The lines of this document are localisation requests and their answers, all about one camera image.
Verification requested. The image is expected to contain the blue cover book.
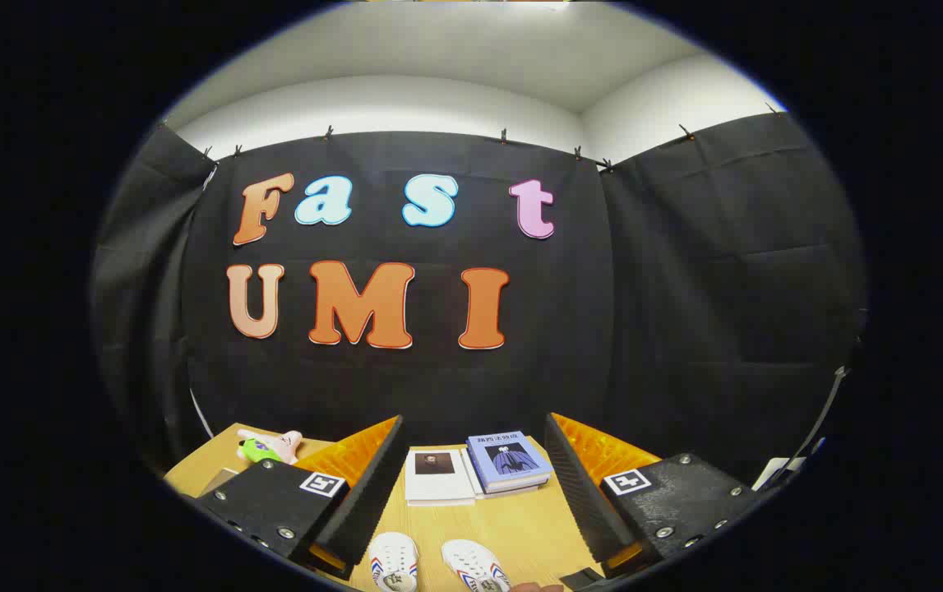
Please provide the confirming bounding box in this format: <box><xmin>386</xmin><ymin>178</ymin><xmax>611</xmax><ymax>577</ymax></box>
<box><xmin>466</xmin><ymin>431</ymin><xmax>555</xmax><ymax>494</ymax></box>

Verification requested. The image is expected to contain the pink star plush toy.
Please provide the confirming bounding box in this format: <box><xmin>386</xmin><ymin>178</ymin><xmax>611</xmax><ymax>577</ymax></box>
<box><xmin>237</xmin><ymin>428</ymin><xmax>304</xmax><ymax>465</ymax></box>

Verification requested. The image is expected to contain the white canvas shoe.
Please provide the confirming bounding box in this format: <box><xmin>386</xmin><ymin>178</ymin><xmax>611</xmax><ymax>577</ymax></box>
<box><xmin>441</xmin><ymin>539</ymin><xmax>513</xmax><ymax>592</ymax></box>
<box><xmin>367</xmin><ymin>532</ymin><xmax>420</xmax><ymax>592</ymax></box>

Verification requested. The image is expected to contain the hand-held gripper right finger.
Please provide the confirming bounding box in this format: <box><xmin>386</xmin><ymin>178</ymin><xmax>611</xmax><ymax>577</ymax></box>
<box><xmin>543</xmin><ymin>412</ymin><xmax>761</xmax><ymax>580</ymax></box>

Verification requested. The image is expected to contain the white book with portrait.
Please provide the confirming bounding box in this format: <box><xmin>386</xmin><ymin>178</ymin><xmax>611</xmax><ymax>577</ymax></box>
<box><xmin>404</xmin><ymin>446</ymin><xmax>480</xmax><ymax>507</ymax></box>

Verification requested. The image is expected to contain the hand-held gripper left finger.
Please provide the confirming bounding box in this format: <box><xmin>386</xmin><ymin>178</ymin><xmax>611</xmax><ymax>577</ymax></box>
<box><xmin>194</xmin><ymin>415</ymin><xmax>406</xmax><ymax>581</ymax></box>

